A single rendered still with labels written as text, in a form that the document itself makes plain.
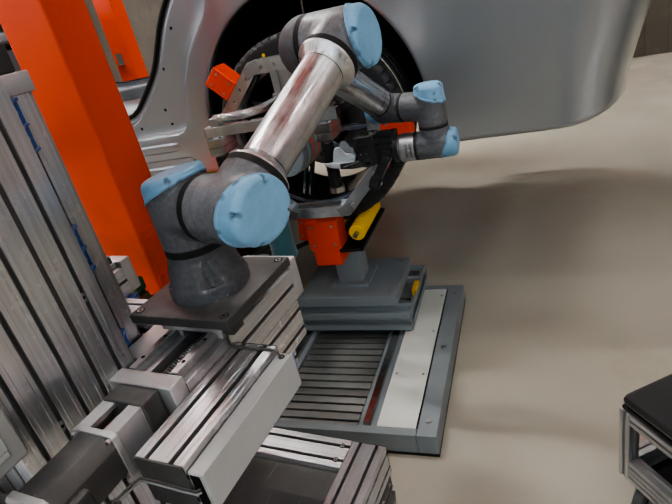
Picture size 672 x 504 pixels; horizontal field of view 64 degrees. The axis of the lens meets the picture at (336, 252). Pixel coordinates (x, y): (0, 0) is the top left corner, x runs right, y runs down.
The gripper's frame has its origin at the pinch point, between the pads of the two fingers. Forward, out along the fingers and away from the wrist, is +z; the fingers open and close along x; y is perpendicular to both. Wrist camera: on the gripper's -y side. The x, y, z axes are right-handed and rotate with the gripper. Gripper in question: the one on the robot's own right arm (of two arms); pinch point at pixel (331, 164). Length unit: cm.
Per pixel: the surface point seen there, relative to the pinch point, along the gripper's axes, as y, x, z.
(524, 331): -83, -34, -46
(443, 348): -75, -14, -20
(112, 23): 59, -258, 257
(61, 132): 24, 17, 72
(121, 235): -9, 17, 66
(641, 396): -49, 36, -72
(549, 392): -83, -2, -54
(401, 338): -76, -21, -3
